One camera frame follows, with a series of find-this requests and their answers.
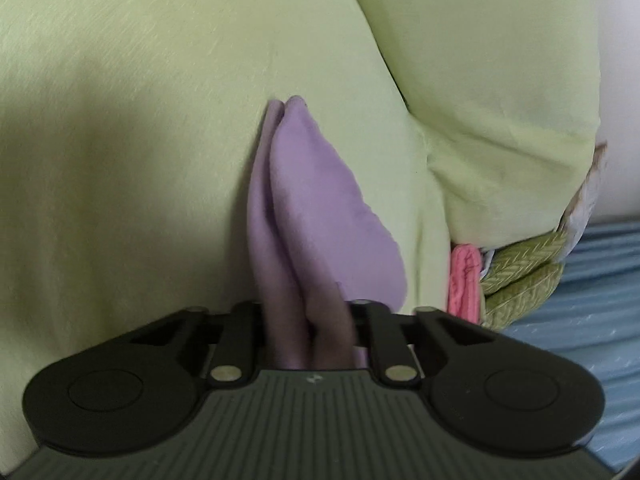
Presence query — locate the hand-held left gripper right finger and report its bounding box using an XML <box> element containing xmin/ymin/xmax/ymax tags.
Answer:
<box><xmin>346</xmin><ymin>300</ymin><xmax>501</xmax><ymax>387</ymax></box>

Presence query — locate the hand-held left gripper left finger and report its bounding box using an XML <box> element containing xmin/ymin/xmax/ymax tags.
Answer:
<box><xmin>127</xmin><ymin>301</ymin><xmax>269</xmax><ymax>387</ymax></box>

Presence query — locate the purple garment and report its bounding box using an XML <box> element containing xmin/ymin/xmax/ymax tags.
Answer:
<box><xmin>247</xmin><ymin>95</ymin><xmax>408</xmax><ymax>372</ymax></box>

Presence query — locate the pink knit garment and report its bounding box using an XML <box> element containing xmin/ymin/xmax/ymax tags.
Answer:
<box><xmin>449</xmin><ymin>243</ymin><xmax>485</xmax><ymax>322</ymax></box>

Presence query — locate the olive green knitted cloth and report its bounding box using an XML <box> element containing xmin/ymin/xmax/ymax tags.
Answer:
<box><xmin>479</xmin><ymin>230</ymin><xmax>571</xmax><ymax>332</ymax></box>

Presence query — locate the light blue striped cloth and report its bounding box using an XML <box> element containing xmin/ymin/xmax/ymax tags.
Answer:
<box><xmin>500</xmin><ymin>220</ymin><xmax>640</xmax><ymax>471</ymax></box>

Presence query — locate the white brown patterned fabric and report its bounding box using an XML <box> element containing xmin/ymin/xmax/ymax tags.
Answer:
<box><xmin>557</xmin><ymin>141</ymin><xmax>610</xmax><ymax>261</ymax></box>

